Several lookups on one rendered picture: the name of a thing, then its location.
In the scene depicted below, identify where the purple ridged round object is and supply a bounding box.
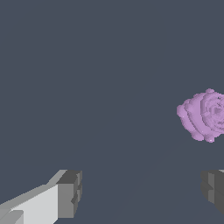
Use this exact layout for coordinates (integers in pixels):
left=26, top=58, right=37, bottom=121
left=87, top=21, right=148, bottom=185
left=176, top=87, right=224, bottom=144

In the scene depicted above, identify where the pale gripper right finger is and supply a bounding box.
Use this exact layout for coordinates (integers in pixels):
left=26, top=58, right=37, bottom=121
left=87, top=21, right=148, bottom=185
left=199, top=169, right=224, bottom=216

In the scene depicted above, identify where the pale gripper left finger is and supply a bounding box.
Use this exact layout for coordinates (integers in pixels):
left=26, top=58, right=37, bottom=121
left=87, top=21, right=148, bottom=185
left=0, top=169, right=83, bottom=224

